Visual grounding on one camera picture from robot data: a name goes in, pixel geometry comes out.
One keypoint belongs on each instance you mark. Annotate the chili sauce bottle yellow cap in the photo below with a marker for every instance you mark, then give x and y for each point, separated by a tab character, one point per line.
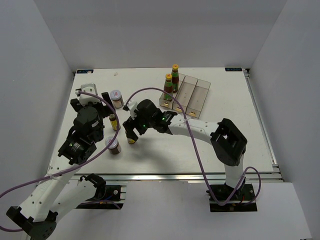
168	88

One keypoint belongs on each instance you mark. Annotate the yellow label brown bottle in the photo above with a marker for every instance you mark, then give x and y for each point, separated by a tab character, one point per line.
131	137

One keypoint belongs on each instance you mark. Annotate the blue label sticker left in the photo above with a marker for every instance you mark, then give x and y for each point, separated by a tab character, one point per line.
84	71

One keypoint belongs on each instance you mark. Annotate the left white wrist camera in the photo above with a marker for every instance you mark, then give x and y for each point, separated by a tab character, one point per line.
84	99

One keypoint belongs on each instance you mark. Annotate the blue label sticker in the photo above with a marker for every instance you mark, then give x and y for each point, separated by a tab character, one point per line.
84	71
233	69

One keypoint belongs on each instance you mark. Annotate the clear three-slot organizer tray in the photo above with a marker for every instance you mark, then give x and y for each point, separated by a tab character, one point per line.
192	94

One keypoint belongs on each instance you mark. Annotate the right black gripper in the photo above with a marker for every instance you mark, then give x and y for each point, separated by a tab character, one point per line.
130	124

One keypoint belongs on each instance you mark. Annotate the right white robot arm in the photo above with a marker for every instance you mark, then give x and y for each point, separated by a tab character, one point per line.
228	143

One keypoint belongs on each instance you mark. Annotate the blue label sticker right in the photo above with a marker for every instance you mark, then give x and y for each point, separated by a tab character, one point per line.
233	69

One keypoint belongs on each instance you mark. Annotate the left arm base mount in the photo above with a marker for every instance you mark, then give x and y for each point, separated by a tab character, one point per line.
106	197

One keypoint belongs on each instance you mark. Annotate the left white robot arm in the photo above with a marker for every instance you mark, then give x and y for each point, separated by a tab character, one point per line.
39	214

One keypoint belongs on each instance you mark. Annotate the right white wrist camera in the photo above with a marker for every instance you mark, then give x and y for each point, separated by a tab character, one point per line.
130	107

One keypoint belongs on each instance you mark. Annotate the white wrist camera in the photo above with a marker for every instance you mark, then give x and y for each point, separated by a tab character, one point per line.
84	99
130	107

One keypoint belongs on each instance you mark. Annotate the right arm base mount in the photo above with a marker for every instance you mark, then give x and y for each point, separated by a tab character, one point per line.
239	202

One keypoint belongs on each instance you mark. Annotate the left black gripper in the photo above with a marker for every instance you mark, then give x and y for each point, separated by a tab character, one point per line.
105	113

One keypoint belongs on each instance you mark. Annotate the sauce jar grey lid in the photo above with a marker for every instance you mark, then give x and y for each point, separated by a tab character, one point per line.
114	146
116	98

